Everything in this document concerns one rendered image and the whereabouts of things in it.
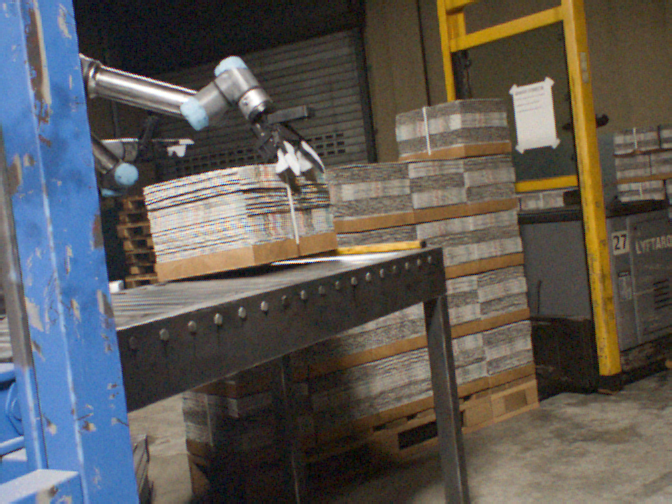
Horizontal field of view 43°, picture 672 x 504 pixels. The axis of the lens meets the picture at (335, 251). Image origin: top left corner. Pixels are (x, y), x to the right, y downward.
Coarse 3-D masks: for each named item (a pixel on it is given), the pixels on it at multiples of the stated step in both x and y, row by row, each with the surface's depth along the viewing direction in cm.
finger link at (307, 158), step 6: (300, 144) 208; (306, 144) 209; (294, 150) 209; (300, 150) 207; (306, 150) 207; (312, 150) 209; (300, 156) 209; (306, 156) 208; (312, 156) 207; (300, 162) 210; (306, 162) 209; (312, 162) 208; (318, 162) 207; (300, 168) 211; (306, 168) 210; (318, 168) 208
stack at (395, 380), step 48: (384, 240) 311; (432, 240) 326; (336, 336) 295; (384, 336) 309; (480, 336) 340; (336, 384) 294; (384, 384) 308; (192, 432) 296; (240, 432) 271; (384, 432) 307; (192, 480) 299; (240, 480) 285; (336, 480) 293
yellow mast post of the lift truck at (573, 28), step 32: (576, 0) 355; (576, 32) 354; (576, 64) 355; (576, 96) 356; (576, 128) 358; (576, 160) 362; (608, 256) 363; (608, 288) 362; (608, 320) 361; (608, 352) 361
